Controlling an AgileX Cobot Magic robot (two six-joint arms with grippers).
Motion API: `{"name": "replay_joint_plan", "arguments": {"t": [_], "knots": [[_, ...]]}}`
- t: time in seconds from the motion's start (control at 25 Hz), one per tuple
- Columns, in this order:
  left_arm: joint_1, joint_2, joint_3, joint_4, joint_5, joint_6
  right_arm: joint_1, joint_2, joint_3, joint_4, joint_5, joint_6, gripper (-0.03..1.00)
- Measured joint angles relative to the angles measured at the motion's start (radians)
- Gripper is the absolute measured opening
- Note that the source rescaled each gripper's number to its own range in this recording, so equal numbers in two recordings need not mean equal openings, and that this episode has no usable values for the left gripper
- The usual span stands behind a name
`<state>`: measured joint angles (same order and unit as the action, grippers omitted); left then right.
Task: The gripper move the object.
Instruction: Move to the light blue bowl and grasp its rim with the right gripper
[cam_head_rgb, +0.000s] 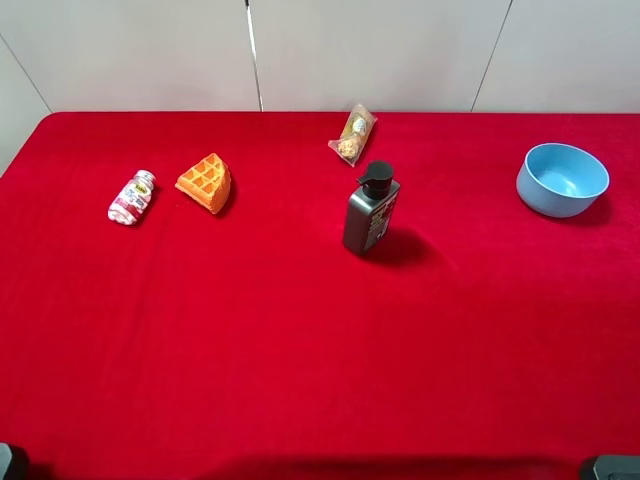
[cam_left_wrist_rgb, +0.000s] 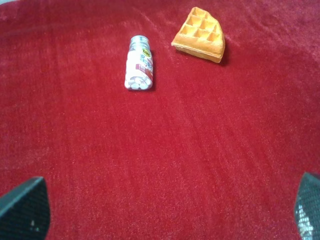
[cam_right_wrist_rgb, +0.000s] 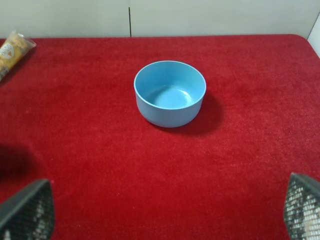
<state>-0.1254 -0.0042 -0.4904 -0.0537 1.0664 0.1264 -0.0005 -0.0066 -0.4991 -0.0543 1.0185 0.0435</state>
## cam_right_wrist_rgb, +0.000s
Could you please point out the blue plastic bowl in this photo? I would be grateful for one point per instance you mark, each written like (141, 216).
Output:
(169, 93)

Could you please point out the clear wrapped snack packet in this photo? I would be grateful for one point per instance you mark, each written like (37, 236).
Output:
(14, 48)

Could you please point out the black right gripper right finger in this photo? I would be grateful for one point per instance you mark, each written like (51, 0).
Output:
(302, 208)

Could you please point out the red tablecloth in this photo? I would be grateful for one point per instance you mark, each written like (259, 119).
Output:
(68, 113)

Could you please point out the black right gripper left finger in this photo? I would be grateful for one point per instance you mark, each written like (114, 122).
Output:
(29, 214)

